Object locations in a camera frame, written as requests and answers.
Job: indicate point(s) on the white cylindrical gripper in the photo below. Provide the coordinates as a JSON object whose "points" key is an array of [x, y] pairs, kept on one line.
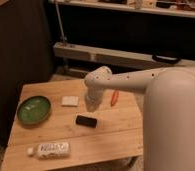
{"points": [[91, 105]]}

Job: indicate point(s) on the black eraser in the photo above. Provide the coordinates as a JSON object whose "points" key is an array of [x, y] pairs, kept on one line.
{"points": [[86, 121]]}

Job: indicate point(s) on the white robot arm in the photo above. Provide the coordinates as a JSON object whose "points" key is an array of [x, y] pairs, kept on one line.
{"points": [[168, 112]]}

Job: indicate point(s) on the orange carrot toy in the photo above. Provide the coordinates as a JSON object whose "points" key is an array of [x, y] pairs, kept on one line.
{"points": [[114, 98]]}

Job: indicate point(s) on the white sponge pad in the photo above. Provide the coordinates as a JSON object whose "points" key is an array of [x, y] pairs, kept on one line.
{"points": [[72, 101]]}

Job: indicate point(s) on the wooden table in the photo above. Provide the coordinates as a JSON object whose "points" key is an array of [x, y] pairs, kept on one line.
{"points": [[117, 135]]}

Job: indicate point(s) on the green bowl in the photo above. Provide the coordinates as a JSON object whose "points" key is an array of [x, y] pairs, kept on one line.
{"points": [[34, 110]]}

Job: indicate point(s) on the metal shelf unit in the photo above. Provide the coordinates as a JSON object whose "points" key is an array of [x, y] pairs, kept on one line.
{"points": [[119, 35]]}

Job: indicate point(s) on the plastic water bottle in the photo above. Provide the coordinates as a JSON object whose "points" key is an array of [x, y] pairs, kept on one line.
{"points": [[49, 150]]}

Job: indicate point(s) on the black object on shelf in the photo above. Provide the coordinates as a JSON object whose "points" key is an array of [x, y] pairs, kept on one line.
{"points": [[167, 60]]}

